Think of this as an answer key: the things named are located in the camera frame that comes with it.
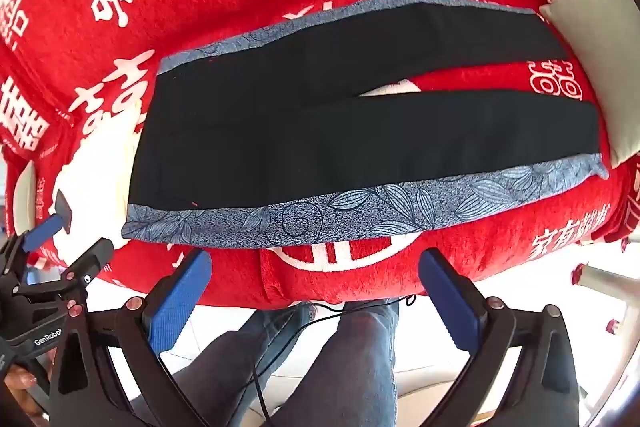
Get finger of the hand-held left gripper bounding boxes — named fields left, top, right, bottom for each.
left=60, top=237, right=117, bottom=308
left=0, top=191, right=75, bottom=280

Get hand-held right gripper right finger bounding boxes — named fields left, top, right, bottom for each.
left=419, top=248, right=581, bottom=427

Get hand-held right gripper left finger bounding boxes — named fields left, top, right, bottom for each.
left=49, top=248, right=213, bottom=427

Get black pants with blue trim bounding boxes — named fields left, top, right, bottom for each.
left=121, top=0, right=610, bottom=250

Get person's left hand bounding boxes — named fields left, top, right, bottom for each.
left=0, top=364, right=40, bottom=410

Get person's left leg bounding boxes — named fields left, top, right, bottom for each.
left=135, top=302, right=321, bottom=427

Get person's leg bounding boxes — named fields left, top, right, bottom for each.
left=135, top=302, right=321, bottom=427
left=270, top=297, right=401, bottom=427

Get person's right leg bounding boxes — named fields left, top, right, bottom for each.
left=270, top=297, right=401, bottom=427

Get grey pillow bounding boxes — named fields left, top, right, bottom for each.
left=539, top=0, right=640, bottom=168

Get thin black cable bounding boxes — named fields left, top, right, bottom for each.
left=250, top=294, right=418, bottom=427

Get white furniture frame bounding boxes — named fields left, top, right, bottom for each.
left=572, top=262, right=640, bottom=343

